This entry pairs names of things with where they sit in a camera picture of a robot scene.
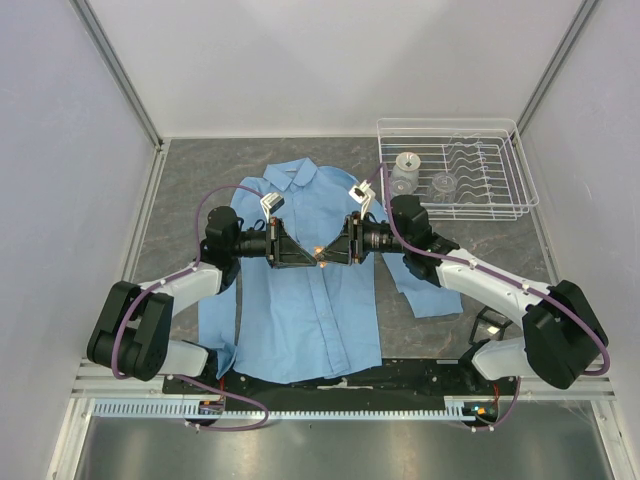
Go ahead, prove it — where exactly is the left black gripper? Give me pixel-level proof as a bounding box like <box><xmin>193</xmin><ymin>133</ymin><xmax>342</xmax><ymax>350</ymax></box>
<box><xmin>229</xmin><ymin>217</ymin><xmax>316</xmax><ymax>269</ymax></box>

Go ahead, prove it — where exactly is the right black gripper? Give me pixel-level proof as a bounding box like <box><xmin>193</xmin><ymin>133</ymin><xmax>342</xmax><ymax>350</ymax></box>
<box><xmin>316</xmin><ymin>211</ymin><xmax>409</xmax><ymax>267</ymax></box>

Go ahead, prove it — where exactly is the light blue button shirt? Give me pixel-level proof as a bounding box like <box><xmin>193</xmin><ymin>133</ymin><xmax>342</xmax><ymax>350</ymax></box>
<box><xmin>198</xmin><ymin>158</ymin><xmax>464</xmax><ymax>385</ymax></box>

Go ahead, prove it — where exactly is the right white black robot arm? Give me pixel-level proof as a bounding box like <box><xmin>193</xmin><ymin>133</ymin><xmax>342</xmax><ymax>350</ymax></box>
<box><xmin>316</xmin><ymin>195</ymin><xmax>608</xmax><ymax>394</ymax></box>

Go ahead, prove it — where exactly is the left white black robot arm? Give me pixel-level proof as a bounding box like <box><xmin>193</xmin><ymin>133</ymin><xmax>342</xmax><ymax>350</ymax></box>
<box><xmin>86</xmin><ymin>206</ymin><xmax>317</xmax><ymax>393</ymax></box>

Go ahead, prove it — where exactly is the clear glass lying left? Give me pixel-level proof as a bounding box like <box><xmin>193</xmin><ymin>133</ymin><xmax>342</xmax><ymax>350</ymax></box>
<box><xmin>389</xmin><ymin>177</ymin><xmax>416</xmax><ymax>198</ymax></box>

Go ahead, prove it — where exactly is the clear glass lying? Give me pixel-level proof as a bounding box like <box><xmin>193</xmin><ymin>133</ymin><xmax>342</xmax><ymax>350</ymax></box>
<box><xmin>427</xmin><ymin>172</ymin><xmax>458</xmax><ymax>204</ymax></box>
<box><xmin>389</xmin><ymin>177</ymin><xmax>416</xmax><ymax>198</ymax></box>

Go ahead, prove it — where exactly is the clear glass with gold base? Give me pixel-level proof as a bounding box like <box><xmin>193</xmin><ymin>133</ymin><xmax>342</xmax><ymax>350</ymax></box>
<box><xmin>391</xmin><ymin>151</ymin><xmax>421</xmax><ymax>186</ymax></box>

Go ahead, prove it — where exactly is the clear glass lying right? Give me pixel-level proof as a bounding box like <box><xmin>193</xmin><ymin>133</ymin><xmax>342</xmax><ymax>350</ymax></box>
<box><xmin>427</xmin><ymin>172</ymin><xmax>458</xmax><ymax>204</ymax></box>

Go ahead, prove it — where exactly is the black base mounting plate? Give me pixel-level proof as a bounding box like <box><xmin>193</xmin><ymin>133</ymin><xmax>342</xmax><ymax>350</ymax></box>
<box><xmin>162</xmin><ymin>357</ymin><xmax>521</xmax><ymax>414</ymax></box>

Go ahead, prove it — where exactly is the small black framed stand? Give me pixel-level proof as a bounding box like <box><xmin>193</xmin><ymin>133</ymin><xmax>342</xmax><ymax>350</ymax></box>
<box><xmin>468</xmin><ymin>306</ymin><xmax>513</xmax><ymax>346</ymax></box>

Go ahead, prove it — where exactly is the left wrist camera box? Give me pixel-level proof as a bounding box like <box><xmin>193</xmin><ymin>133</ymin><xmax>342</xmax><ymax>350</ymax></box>
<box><xmin>260</xmin><ymin>192</ymin><xmax>285</xmax><ymax>222</ymax></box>

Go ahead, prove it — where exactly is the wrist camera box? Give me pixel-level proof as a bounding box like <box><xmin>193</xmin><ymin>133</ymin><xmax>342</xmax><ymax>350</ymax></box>
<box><xmin>349</xmin><ymin>180</ymin><xmax>376</xmax><ymax>219</ymax></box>
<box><xmin>260</xmin><ymin>192</ymin><xmax>285</xmax><ymax>222</ymax></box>

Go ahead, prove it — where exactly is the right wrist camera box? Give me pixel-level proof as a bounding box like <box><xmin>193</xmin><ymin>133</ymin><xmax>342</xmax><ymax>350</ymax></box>
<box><xmin>349</xmin><ymin>180</ymin><xmax>376</xmax><ymax>219</ymax></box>

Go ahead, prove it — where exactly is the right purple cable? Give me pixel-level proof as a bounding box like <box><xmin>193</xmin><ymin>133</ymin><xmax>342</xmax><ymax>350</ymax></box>
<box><xmin>362</xmin><ymin>167</ymin><xmax>612</xmax><ymax>434</ymax></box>

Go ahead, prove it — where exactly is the purple cable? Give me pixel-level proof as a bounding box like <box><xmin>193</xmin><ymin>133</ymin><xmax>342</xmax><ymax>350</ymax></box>
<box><xmin>110</xmin><ymin>184</ymin><xmax>271</xmax><ymax>432</ymax></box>
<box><xmin>362</xmin><ymin>167</ymin><xmax>612</xmax><ymax>434</ymax></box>

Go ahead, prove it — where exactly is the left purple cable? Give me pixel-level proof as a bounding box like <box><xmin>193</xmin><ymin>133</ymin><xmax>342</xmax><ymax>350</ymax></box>
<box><xmin>110</xmin><ymin>184</ymin><xmax>271</xmax><ymax>432</ymax></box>

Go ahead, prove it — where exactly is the white wire dish rack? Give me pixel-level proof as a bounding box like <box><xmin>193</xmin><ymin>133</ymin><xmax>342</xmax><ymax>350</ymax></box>
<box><xmin>377</xmin><ymin>118</ymin><xmax>539</xmax><ymax>221</ymax></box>

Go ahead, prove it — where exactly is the slotted grey cable duct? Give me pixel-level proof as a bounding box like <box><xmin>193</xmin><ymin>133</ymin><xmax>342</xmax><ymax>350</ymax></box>
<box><xmin>92</xmin><ymin>398</ymin><xmax>490</xmax><ymax>421</ymax></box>

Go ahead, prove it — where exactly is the aluminium front rail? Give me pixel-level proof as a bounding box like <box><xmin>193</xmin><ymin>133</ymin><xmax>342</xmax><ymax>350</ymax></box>
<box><xmin>71</xmin><ymin>359</ymin><xmax>616</xmax><ymax>402</ymax></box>

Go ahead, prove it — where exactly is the left aluminium frame post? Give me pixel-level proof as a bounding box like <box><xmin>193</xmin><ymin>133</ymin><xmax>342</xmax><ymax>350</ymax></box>
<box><xmin>69</xmin><ymin>0</ymin><xmax>164</xmax><ymax>150</ymax></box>

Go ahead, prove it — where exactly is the aluminium frame post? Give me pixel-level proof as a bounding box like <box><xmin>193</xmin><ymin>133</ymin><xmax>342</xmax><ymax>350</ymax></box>
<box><xmin>69</xmin><ymin>0</ymin><xmax>164</xmax><ymax>150</ymax></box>
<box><xmin>516</xmin><ymin>0</ymin><xmax>601</xmax><ymax>133</ymax></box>

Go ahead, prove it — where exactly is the right aluminium frame post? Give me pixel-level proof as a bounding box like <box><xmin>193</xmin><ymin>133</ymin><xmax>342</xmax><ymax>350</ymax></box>
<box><xmin>516</xmin><ymin>0</ymin><xmax>601</xmax><ymax>133</ymax></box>

